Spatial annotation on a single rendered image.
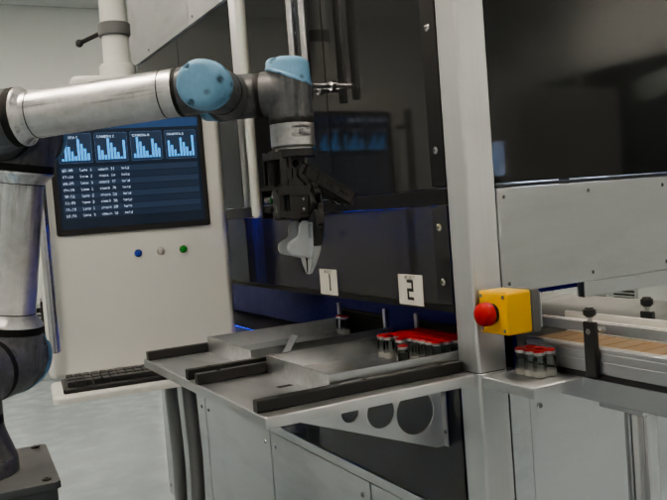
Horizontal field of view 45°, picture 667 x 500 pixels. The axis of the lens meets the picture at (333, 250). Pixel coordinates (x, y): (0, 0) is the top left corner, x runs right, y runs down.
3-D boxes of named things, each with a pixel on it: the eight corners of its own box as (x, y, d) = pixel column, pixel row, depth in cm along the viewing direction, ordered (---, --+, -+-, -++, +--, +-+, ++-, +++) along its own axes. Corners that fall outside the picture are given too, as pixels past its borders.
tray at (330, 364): (412, 346, 172) (411, 330, 172) (490, 363, 149) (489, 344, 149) (267, 373, 156) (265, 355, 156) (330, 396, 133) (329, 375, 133)
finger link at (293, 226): (276, 276, 138) (273, 222, 137) (307, 272, 141) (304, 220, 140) (284, 276, 135) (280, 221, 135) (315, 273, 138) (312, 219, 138)
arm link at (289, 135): (301, 127, 141) (324, 120, 134) (303, 153, 141) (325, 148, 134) (262, 127, 137) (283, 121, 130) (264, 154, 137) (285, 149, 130)
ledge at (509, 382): (542, 373, 146) (541, 363, 145) (597, 385, 134) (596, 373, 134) (481, 386, 139) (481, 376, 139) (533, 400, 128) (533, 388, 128)
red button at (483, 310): (489, 322, 136) (487, 300, 136) (504, 325, 132) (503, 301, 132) (471, 325, 134) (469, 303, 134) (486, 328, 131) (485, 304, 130)
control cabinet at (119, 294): (223, 346, 241) (201, 83, 237) (239, 355, 223) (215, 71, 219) (46, 370, 223) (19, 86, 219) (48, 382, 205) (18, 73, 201)
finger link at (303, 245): (284, 276, 135) (280, 221, 135) (316, 273, 138) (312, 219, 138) (292, 277, 132) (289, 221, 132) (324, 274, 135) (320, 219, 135)
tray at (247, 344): (336, 330, 202) (335, 317, 202) (392, 342, 179) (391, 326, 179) (208, 351, 186) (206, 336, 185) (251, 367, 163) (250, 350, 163)
